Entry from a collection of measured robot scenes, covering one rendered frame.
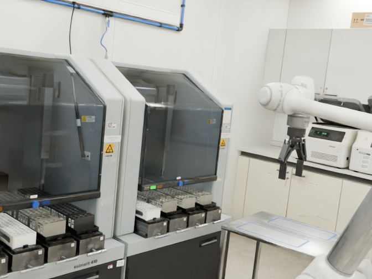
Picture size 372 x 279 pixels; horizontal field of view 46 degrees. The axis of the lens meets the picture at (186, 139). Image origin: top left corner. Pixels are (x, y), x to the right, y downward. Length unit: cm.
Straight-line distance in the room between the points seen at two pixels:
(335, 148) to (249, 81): 119
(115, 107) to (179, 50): 191
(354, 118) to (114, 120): 107
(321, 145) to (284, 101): 262
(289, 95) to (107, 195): 100
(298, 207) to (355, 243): 293
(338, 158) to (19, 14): 288
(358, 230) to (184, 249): 125
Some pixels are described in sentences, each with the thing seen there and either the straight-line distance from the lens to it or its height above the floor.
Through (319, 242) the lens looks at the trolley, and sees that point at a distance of 234.
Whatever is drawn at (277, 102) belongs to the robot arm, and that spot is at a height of 150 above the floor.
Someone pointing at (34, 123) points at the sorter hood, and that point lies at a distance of 187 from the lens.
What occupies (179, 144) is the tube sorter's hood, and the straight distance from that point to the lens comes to 241.
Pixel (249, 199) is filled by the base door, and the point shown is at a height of 38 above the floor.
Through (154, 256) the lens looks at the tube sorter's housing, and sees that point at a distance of 238.
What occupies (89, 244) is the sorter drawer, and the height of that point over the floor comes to 78.
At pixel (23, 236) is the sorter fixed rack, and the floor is 86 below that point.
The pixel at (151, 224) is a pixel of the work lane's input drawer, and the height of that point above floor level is 81.
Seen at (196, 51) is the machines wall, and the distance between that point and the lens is 409.
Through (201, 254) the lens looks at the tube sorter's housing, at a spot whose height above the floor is 55.
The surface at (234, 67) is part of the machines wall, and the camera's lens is 454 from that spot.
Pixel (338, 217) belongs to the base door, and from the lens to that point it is 429.
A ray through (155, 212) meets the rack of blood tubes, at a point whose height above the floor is 85.
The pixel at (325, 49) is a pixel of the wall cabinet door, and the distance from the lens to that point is 464.
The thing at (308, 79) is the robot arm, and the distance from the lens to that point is 184.
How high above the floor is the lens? 154
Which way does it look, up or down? 8 degrees down
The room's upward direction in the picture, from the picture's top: 6 degrees clockwise
